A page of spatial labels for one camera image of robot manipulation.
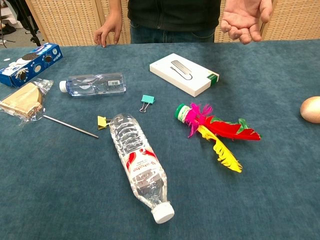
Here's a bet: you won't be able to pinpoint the person's left hand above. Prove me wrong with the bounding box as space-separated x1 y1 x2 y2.
220 0 274 45

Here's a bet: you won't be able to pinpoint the colourful feather shuttlecock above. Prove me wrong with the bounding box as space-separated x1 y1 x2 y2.
174 102 262 173

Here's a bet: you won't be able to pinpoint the person's right forearm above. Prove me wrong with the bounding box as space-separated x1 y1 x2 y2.
104 0 130 24

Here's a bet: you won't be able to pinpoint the wicker folding screen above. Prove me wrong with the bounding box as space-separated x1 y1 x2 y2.
24 0 320 47

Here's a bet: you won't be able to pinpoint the black tripod stand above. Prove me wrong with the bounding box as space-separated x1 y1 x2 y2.
6 0 42 48

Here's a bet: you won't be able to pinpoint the thin metal rod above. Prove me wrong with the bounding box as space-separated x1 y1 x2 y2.
42 114 100 139

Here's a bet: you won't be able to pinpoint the coffee filters in plastic bag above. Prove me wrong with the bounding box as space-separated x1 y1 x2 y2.
0 78 54 126

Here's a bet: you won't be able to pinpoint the square clear water bottle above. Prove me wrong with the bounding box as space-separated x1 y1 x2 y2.
59 72 127 97

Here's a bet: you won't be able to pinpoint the yellow binder clip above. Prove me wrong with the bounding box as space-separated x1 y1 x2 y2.
97 115 112 130

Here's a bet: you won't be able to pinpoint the round bottle with red label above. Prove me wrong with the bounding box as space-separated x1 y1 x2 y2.
109 113 175 225

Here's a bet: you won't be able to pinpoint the person's right hand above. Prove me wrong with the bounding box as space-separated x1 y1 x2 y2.
93 19 123 49

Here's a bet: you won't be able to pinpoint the teal table cloth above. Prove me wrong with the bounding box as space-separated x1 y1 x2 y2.
0 39 320 240

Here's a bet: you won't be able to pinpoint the white electronics box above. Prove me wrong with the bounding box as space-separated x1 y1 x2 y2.
149 52 220 98

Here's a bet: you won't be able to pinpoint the beige egg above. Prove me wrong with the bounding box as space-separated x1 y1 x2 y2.
299 96 320 124

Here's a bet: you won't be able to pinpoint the teal binder clip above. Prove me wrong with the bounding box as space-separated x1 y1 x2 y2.
139 94 156 114

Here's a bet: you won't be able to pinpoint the blue Oreo cookie box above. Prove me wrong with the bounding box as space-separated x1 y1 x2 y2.
0 42 64 88

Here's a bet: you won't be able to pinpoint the person's torso in black shirt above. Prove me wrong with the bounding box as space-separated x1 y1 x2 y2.
127 0 222 45

